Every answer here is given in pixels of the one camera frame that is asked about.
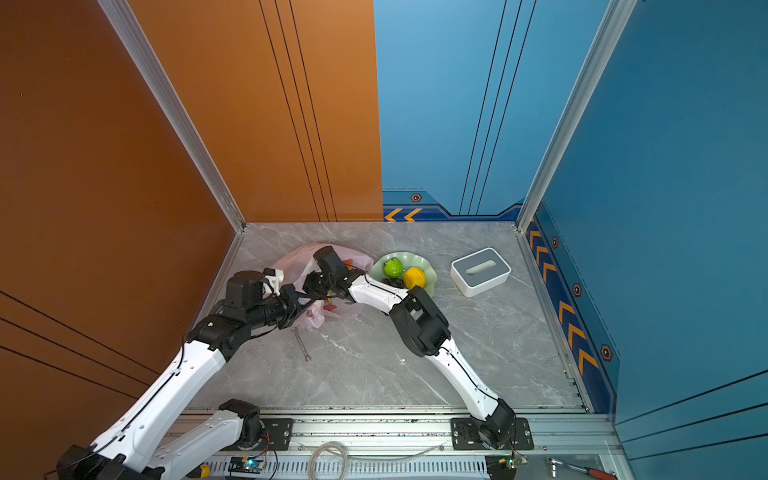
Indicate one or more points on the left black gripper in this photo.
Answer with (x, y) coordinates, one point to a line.
(292, 298)

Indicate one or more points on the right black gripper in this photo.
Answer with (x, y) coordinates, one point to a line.
(308, 284)

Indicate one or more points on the pink plastic bag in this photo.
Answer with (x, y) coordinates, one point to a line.
(302, 271)

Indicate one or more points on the yellow starfruit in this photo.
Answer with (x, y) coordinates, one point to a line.
(414, 277)

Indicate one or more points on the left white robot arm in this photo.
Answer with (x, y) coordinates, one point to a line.
(132, 447)

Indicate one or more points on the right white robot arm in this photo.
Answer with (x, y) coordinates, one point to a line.
(424, 330)

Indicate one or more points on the green bumpy fruit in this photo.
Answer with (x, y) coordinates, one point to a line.
(393, 268)

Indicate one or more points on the small metal wrench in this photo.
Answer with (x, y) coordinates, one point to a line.
(302, 346)

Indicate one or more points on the light green fruit plate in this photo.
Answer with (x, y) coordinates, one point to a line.
(404, 270)

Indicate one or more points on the white grey tissue box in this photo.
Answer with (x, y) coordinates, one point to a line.
(479, 272)

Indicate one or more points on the left green circuit board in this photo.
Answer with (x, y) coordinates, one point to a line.
(242, 467)

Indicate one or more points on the green circuit board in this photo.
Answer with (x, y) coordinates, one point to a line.
(504, 467)
(242, 467)

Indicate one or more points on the right green circuit board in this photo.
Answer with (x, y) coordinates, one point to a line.
(504, 467)

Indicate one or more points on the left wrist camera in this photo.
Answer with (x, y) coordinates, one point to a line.
(249, 288)

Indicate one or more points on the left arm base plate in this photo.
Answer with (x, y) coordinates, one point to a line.
(264, 434)

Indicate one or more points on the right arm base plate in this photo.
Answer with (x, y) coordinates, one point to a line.
(465, 436)

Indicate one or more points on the aluminium front rail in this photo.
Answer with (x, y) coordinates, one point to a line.
(421, 431)

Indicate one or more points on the red handled tool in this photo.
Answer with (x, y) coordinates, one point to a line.
(556, 464)

